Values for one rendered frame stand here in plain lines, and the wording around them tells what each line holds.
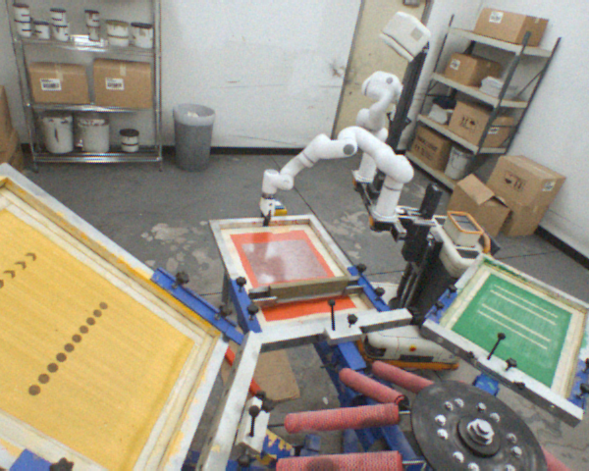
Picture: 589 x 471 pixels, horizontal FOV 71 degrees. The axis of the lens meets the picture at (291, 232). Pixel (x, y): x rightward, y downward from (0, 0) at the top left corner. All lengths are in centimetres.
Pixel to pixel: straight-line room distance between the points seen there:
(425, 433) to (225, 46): 452
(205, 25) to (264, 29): 66
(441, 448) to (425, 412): 8
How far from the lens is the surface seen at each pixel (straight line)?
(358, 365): 146
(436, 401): 111
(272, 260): 194
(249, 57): 512
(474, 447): 107
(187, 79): 503
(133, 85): 449
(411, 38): 204
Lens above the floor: 211
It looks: 32 degrees down
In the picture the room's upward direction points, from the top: 11 degrees clockwise
